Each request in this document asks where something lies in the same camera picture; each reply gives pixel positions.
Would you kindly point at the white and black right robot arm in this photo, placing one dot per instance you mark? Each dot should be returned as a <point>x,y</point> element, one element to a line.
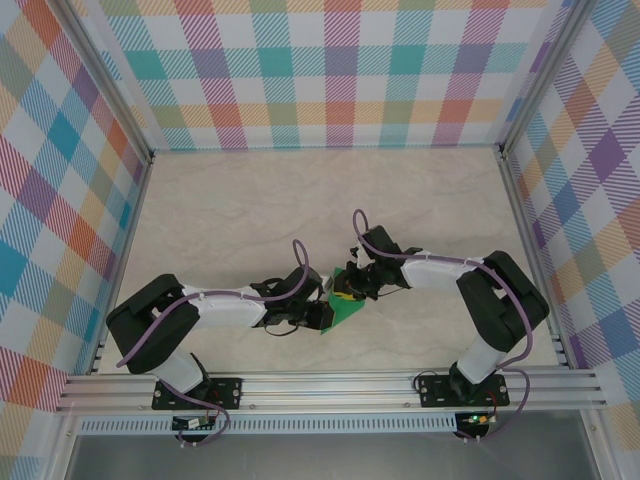
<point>435,275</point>

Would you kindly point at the aluminium side rail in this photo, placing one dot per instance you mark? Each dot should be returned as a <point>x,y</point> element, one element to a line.
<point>135,210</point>
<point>520,210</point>

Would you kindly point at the grey metal shelf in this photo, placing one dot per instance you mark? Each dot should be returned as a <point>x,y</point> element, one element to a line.
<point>325,460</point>

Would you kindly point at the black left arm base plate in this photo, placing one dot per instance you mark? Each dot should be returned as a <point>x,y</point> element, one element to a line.
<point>232,392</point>

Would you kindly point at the small dark circuit board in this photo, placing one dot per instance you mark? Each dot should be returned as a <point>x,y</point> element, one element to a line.
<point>192,425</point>

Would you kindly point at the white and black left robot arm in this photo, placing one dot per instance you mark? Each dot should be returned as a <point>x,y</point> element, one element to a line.
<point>225,312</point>

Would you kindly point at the aluminium frame post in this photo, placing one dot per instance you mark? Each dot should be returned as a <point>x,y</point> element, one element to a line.
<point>545,75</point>
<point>110,80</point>

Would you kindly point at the circuit board with green light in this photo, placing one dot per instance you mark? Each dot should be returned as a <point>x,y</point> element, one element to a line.
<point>475,419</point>

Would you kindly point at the aluminium mounting rail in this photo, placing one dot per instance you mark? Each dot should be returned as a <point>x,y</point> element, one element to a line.
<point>325,390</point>

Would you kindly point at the green paper sheet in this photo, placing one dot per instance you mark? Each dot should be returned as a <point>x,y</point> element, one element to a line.
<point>342,315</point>

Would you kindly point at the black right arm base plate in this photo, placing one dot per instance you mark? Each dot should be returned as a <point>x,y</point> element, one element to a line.
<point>430,395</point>

